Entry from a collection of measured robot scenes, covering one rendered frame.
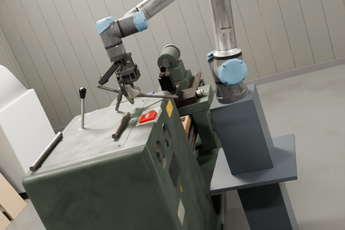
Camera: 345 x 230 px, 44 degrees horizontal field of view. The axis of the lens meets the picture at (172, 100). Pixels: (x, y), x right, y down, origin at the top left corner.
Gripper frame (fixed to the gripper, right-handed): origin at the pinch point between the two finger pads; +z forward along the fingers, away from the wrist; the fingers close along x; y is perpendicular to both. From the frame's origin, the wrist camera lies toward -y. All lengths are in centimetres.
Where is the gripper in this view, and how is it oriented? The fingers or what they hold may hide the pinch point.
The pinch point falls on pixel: (130, 101)
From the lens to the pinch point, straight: 178.9
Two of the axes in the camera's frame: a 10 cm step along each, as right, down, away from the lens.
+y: 9.4, -2.6, -2.3
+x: 1.3, -3.6, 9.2
